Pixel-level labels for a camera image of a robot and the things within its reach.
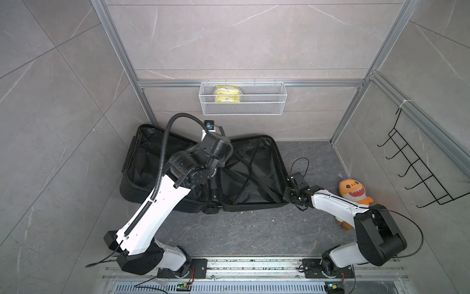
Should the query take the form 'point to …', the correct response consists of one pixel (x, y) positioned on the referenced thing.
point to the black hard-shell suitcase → (255, 176)
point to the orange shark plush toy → (354, 190)
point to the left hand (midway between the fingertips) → (214, 147)
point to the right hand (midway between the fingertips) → (286, 195)
